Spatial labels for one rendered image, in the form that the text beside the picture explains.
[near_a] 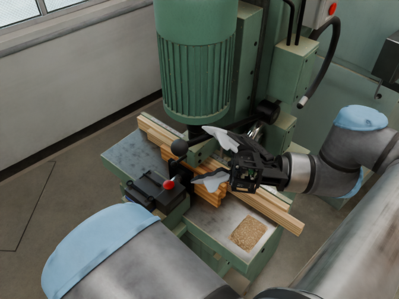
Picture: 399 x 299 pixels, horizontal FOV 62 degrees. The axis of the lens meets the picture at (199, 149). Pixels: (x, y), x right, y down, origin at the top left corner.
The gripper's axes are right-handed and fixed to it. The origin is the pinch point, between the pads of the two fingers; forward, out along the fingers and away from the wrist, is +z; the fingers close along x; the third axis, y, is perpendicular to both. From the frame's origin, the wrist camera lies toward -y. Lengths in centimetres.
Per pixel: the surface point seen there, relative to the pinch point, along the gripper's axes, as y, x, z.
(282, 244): -62, 97, -66
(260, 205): -7.3, 19.8, -22.1
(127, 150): -32.0, 24.9, 18.7
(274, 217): -4.5, 21.0, -26.1
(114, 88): -161, 66, 47
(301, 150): -43, 22, -45
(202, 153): -18.5, 12.4, -4.3
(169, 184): -5.7, 14.9, 4.2
